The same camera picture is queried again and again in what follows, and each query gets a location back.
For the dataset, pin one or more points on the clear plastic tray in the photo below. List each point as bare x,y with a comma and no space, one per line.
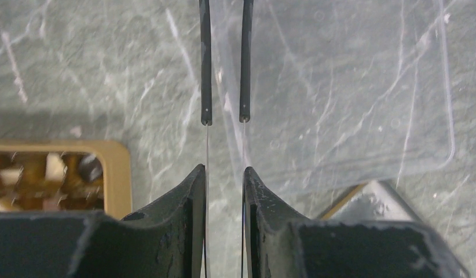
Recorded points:
328,94

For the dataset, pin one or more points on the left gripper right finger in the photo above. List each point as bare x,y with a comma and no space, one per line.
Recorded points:
281,242

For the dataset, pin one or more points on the gold chocolate box tray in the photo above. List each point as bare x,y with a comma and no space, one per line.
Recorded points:
61,175

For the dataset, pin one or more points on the square silver metal lid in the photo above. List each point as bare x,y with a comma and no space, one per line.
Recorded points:
373,201

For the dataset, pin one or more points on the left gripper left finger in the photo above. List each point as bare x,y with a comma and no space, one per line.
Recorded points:
163,239

